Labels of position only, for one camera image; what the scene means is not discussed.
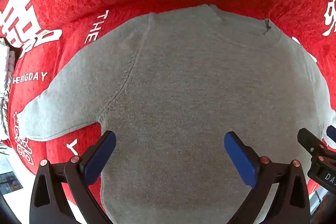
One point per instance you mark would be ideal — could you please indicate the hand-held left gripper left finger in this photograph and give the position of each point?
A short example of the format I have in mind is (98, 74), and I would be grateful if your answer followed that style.
(101, 154)

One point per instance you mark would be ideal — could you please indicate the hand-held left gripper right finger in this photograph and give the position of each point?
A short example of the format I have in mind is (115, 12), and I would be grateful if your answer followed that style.
(239, 155)

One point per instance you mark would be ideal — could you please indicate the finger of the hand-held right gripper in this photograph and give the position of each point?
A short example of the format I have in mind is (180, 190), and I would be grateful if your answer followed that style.
(308, 140)
(332, 133)

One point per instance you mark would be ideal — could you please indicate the grey sweater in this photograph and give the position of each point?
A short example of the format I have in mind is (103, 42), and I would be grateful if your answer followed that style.
(183, 82)

